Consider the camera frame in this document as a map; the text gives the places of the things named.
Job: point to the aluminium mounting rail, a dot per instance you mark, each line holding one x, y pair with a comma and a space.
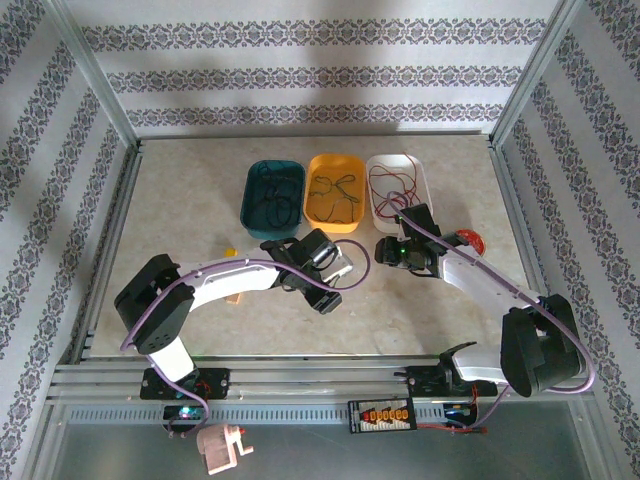
310, 375

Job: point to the grey metal shelf plate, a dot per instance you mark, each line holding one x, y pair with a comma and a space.
325, 455

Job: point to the red round disc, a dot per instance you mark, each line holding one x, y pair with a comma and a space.
472, 240

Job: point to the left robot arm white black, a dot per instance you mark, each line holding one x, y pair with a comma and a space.
160, 310

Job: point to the small circuit board blue parts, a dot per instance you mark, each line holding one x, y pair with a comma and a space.
457, 413

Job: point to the teal plastic bin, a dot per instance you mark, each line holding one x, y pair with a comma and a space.
260, 220

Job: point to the small circuit board green light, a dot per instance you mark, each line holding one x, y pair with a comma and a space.
185, 412

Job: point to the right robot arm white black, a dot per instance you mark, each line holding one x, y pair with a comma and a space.
540, 345

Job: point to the aluminium table edge rail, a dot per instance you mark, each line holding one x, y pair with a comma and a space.
525, 225
107, 240

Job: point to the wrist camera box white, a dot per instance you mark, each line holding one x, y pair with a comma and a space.
340, 270
401, 227

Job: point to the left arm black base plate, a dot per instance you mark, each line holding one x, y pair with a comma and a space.
217, 382

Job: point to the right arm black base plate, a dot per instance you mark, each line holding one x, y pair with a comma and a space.
425, 382

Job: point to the black power distribution board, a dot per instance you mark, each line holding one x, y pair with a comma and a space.
382, 416

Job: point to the pink printed clamp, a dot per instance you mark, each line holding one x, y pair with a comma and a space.
217, 445

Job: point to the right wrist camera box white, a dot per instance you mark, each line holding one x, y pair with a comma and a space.
401, 227

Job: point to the white plastic bin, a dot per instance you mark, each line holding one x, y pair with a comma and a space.
385, 162

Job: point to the aluminium frame post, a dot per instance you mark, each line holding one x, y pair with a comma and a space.
90, 70
535, 70

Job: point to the yellow plastic bin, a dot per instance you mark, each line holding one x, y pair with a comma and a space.
320, 210

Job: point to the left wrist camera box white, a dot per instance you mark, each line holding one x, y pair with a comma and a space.
340, 270

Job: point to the wooden block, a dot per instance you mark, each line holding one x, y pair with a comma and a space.
233, 299

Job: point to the yellow block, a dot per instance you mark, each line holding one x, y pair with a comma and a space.
231, 252

